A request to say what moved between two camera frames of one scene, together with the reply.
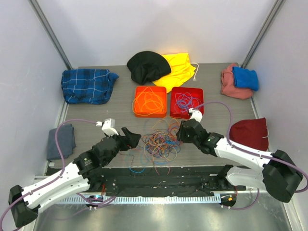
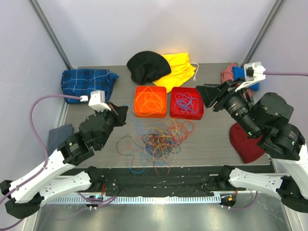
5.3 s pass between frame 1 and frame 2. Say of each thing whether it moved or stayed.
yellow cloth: stayed
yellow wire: stayed
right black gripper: moved
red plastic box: stayed
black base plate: stayed
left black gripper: moved
